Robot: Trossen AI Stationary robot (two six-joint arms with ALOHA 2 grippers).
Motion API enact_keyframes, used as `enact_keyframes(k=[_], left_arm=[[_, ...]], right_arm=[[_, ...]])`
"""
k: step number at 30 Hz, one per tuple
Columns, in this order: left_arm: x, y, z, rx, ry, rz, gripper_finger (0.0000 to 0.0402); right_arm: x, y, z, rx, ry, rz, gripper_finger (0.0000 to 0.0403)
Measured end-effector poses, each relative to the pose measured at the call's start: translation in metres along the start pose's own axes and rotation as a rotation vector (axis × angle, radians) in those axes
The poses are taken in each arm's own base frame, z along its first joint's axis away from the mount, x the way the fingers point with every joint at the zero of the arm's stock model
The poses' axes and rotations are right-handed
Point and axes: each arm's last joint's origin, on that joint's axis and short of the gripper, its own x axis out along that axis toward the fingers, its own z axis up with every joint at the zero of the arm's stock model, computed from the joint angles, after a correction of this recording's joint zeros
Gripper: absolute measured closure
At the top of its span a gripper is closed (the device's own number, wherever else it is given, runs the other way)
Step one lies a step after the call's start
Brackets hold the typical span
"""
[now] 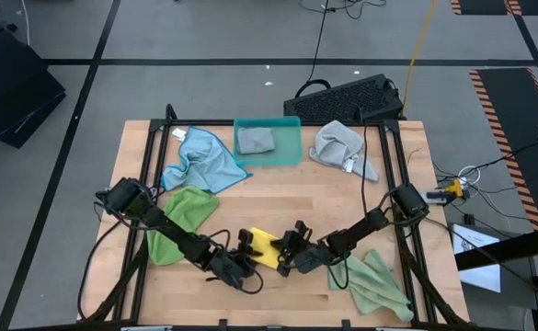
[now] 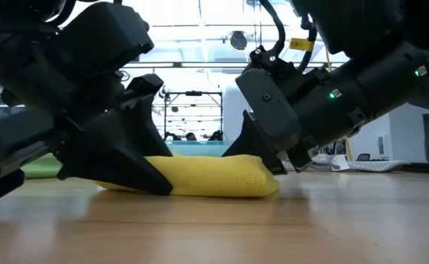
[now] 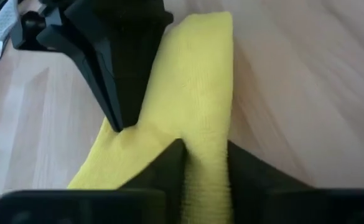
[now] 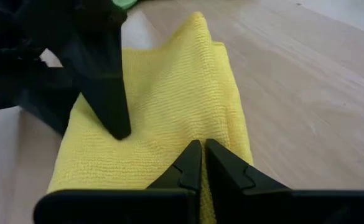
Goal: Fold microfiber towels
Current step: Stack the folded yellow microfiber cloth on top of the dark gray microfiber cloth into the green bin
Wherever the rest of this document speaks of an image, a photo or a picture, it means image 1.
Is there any yellow hanging cable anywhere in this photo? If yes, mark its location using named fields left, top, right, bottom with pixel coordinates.
left=401, top=0, right=439, bottom=114

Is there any bright green microfiber towel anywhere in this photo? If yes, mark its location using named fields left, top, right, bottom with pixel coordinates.
left=146, top=185, right=221, bottom=267

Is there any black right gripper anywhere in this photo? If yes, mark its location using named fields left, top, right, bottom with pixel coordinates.
left=271, top=220, right=339, bottom=278

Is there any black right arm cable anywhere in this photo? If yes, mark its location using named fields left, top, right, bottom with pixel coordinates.
left=360, top=108, right=370, bottom=217

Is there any power strip with yellow plug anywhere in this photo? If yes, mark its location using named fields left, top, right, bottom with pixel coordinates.
left=427, top=177, right=472, bottom=204

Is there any pale green microfiber towel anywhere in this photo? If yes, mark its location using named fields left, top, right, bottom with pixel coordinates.
left=327, top=249, right=416, bottom=323

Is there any black metal table frame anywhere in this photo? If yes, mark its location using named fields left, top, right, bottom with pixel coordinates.
left=77, top=103, right=471, bottom=331

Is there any yellow microfiber towel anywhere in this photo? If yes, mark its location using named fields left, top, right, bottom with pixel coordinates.
left=245, top=226, right=283, bottom=270

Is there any black perforated computer case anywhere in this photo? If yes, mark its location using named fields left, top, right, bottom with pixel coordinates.
left=282, top=73, right=406, bottom=122

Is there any dark grey microfiber towel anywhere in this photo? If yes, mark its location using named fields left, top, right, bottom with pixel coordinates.
left=235, top=126, right=277, bottom=155

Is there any black orange-striped floor mat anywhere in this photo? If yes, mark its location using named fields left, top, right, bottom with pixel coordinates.
left=450, top=0, right=538, bottom=17
left=468, top=67, right=538, bottom=231

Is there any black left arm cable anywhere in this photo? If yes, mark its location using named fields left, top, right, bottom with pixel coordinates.
left=77, top=219, right=127, bottom=321

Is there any black equipment case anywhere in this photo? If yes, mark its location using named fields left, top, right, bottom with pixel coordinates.
left=0, top=25, right=67, bottom=149

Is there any white coiled cable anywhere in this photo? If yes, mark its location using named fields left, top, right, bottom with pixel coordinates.
left=457, top=165, right=482, bottom=185

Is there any light grey microfiber towel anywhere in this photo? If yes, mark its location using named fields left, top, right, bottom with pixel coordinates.
left=308, top=120, right=380, bottom=183

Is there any black support beam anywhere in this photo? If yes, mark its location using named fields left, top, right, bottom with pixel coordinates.
left=454, top=224, right=538, bottom=272

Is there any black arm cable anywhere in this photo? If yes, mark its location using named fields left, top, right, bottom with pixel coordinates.
left=77, top=219, right=127, bottom=321
left=360, top=108, right=370, bottom=217

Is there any light blue microfiber towel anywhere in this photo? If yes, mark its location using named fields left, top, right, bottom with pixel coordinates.
left=160, top=125, right=253, bottom=196

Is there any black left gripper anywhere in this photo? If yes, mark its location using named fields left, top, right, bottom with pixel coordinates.
left=207, top=228, right=265, bottom=291

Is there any black hanging cable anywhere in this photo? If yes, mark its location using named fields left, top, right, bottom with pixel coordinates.
left=294, top=0, right=343, bottom=98

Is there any white monitor screen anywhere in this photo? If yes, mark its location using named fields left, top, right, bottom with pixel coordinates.
left=452, top=223, right=502, bottom=294

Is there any teal plastic bin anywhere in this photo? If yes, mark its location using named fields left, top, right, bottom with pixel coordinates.
left=233, top=115, right=303, bottom=168

